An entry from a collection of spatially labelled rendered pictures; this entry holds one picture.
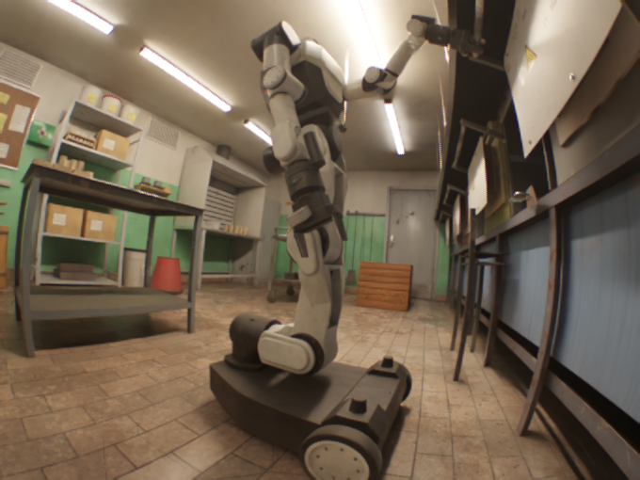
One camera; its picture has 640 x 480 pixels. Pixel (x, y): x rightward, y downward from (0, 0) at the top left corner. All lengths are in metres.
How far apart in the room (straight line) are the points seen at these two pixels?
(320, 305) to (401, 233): 4.56
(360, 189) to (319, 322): 4.89
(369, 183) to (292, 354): 4.97
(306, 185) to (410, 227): 4.74
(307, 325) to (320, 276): 0.17
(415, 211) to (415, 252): 0.80
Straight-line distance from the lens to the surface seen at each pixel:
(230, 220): 5.42
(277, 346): 0.86
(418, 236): 5.27
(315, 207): 0.60
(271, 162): 0.99
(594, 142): 0.79
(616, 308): 0.78
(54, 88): 3.97
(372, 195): 5.50
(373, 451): 0.66
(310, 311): 0.83
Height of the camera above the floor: 0.58
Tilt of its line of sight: 4 degrees up
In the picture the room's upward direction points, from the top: 5 degrees clockwise
